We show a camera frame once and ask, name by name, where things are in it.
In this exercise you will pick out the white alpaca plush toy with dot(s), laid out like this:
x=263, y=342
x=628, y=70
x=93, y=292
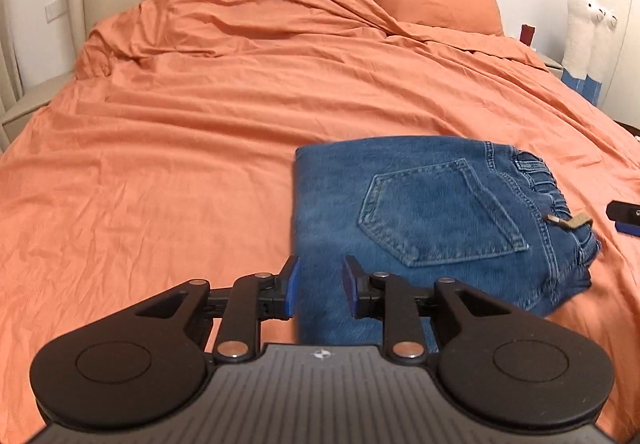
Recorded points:
x=580, y=33
x=602, y=58

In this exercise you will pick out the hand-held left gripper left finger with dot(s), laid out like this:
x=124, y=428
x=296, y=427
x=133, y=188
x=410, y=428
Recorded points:
x=293, y=291

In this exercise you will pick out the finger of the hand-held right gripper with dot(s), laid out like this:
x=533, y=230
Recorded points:
x=625, y=215

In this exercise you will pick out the orange duvet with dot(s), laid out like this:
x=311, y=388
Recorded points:
x=150, y=163

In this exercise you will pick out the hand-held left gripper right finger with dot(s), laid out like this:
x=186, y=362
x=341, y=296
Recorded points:
x=350, y=291

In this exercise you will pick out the blue denim pants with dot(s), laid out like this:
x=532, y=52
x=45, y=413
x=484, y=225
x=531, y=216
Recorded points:
x=425, y=204

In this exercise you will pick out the beige bedside table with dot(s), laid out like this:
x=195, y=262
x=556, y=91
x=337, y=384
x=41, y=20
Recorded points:
x=30, y=103

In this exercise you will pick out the white bedside table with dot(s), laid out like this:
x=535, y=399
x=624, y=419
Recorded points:
x=550, y=62

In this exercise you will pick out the dark red container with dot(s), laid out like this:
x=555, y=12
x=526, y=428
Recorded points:
x=527, y=34

